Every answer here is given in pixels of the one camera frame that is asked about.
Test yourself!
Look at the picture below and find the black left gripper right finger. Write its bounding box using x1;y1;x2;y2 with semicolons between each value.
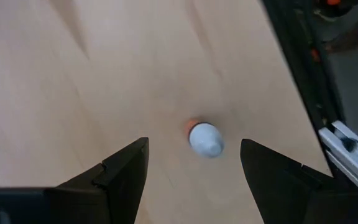
240;138;358;224

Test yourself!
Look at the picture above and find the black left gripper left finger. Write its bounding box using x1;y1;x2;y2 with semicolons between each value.
0;136;150;224

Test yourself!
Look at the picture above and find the small orange label dropper bottle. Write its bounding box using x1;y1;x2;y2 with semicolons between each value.
184;118;225;159

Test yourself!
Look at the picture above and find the aluminium frame rail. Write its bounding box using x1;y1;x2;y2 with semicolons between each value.
318;120;358;193

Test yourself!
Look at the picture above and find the black aluminium rig frame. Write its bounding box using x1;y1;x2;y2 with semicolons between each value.
259;0;357;190

